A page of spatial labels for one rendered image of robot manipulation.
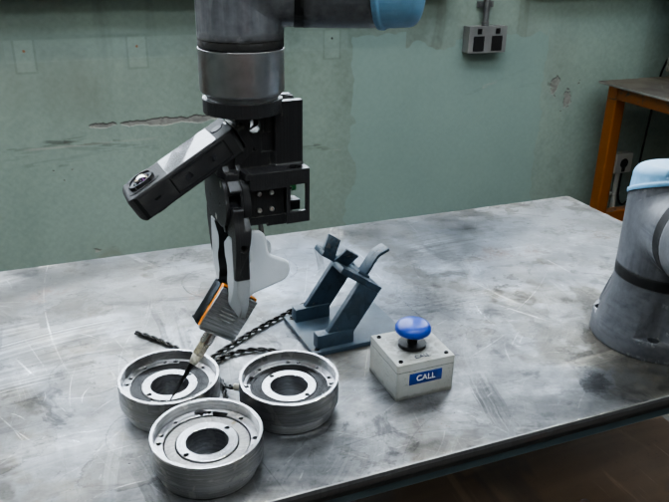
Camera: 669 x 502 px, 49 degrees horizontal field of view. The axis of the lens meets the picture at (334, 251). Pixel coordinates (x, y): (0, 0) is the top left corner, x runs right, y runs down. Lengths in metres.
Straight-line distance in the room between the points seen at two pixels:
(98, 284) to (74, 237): 1.30
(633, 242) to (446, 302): 0.26
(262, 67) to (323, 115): 1.82
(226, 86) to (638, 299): 0.56
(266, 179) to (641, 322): 0.51
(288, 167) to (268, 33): 0.12
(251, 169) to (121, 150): 1.67
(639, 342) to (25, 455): 0.69
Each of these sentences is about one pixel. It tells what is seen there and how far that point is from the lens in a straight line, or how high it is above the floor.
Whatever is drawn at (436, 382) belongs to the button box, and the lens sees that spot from 0.83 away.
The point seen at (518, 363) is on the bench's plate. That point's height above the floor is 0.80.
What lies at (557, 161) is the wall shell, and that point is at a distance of 3.00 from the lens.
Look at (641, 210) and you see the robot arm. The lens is 0.92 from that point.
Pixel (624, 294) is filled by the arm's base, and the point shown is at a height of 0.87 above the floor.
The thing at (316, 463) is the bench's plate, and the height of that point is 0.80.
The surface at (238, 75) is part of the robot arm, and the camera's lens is 0.63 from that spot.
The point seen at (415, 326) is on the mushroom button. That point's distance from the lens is 0.81.
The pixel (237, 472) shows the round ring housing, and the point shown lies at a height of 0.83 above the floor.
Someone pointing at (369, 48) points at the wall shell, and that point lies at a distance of 2.47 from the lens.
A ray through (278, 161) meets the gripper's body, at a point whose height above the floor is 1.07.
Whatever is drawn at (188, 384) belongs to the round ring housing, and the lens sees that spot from 0.79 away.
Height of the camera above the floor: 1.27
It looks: 24 degrees down
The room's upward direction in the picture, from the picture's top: 1 degrees clockwise
